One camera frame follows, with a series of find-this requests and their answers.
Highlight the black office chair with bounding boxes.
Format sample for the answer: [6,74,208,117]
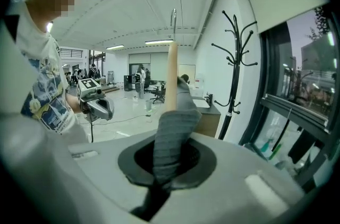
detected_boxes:
[149,84,167,105]

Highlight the grey garment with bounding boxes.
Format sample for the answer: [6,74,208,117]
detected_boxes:
[152,76,203,187]

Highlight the wooden counter with dark top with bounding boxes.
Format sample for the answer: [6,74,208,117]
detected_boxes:
[190,95,222,138]

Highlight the black tap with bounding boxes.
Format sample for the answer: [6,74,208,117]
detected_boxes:
[203,93,214,107]

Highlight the black cabinet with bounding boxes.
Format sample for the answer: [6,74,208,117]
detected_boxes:
[123,74,134,92]

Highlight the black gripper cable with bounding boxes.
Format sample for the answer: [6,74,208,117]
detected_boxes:
[89,113,95,143]

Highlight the black-framed window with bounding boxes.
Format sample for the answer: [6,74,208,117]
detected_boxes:
[239,5,340,193]

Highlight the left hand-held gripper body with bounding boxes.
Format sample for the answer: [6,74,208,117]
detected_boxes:
[76,79,106,115]

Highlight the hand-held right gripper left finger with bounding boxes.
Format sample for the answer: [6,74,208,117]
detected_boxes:
[45,134,171,224]

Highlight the person's left forearm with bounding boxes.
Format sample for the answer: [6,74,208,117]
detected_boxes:
[65,89,82,114]

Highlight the person's white printed shirt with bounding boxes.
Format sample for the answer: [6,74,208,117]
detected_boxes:
[0,2,90,144]

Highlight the black metal coat rack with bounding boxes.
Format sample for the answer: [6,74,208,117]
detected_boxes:
[211,10,259,141]

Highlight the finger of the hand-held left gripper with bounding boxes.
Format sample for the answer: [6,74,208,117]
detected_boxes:
[84,97,115,122]

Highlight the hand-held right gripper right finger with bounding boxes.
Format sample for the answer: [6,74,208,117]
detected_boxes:
[148,131,306,224]

